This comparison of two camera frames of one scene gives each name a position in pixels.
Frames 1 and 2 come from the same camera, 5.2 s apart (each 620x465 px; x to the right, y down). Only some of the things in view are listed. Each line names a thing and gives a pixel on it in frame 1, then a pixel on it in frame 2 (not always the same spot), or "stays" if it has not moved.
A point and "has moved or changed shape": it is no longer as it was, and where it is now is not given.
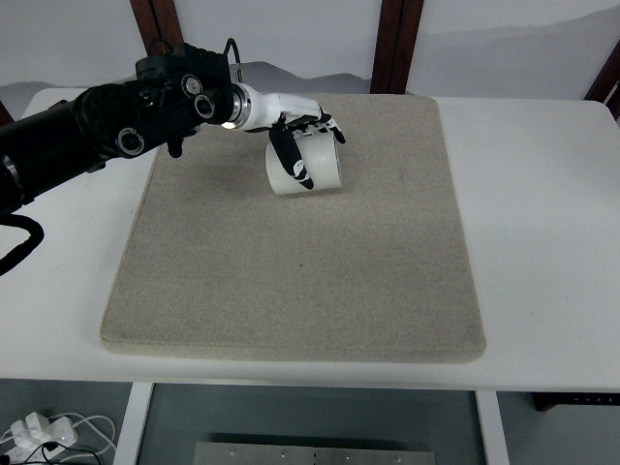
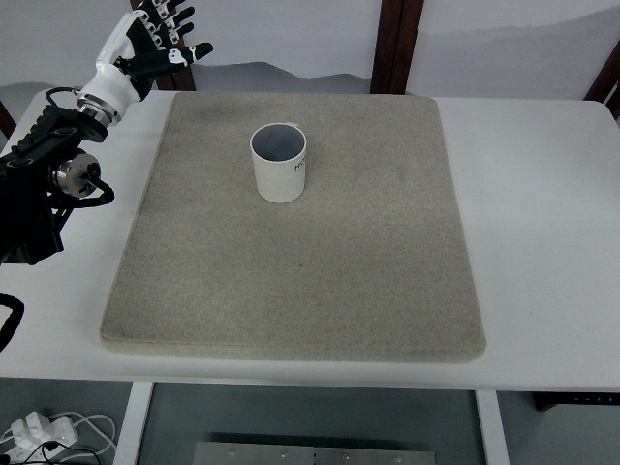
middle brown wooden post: x=398 y=25 stays
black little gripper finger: x=325 y=117 to x=147 y=5
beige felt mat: x=212 y=263 stays
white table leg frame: x=130 y=437 stays
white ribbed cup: x=321 y=158 has moved or changed shape
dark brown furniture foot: x=543 y=400 stays
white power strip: x=38 y=440 stays
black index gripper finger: x=302 y=125 to x=168 y=38
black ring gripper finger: x=338 y=135 to x=161 y=11
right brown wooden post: x=605 y=88 stays
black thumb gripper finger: x=284 y=143 to x=160 y=63
